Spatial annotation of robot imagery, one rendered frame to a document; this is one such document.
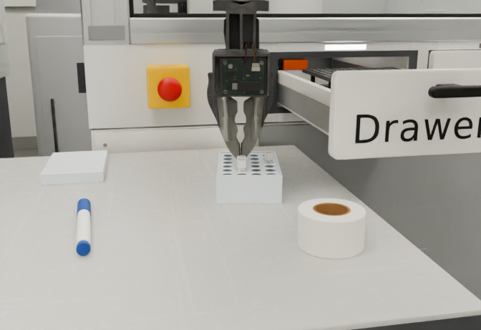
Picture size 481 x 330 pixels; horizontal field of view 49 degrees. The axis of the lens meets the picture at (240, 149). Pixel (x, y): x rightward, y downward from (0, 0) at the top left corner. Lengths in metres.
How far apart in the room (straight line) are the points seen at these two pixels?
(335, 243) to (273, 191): 0.17
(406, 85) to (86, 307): 0.45
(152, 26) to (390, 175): 0.55
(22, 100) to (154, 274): 3.82
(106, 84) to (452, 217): 0.75
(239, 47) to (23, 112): 3.70
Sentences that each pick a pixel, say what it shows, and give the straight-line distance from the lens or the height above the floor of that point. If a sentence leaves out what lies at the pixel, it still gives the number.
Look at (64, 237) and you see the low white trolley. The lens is 0.62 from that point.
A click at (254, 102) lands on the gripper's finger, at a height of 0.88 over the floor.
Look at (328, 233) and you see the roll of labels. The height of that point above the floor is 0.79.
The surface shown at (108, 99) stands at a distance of 0.96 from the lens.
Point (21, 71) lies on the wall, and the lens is 4.26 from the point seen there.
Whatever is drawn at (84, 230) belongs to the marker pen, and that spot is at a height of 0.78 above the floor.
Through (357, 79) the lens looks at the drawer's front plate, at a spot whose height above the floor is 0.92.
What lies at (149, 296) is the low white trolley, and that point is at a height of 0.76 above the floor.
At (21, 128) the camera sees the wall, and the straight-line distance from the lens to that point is 4.33.
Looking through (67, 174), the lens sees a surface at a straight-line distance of 0.80.
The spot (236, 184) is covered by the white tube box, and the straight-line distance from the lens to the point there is 0.68.
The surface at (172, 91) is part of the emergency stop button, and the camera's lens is 0.88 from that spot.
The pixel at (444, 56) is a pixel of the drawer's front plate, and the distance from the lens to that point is 1.09.
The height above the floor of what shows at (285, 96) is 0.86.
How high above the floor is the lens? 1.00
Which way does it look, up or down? 14 degrees down
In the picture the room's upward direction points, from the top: straight up
